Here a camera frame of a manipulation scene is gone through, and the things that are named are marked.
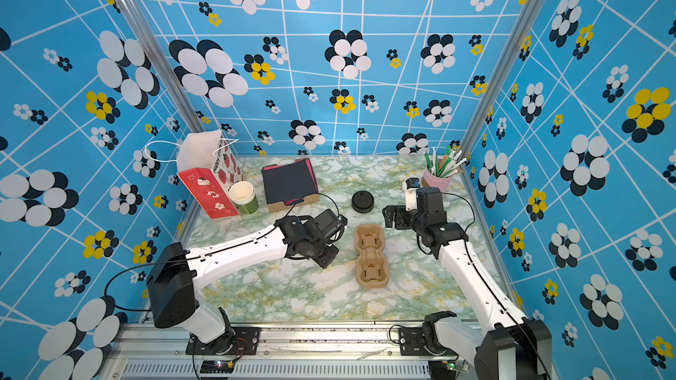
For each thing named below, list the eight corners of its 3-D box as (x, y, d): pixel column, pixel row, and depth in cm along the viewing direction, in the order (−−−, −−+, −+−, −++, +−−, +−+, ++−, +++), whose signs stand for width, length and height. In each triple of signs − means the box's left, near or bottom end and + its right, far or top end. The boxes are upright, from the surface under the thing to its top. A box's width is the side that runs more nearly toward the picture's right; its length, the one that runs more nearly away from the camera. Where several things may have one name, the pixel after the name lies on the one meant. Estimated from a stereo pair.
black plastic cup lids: (351, 213, 103) (351, 207, 100) (351, 196, 109) (351, 190, 105) (373, 213, 103) (374, 207, 100) (372, 196, 109) (373, 190, 105)
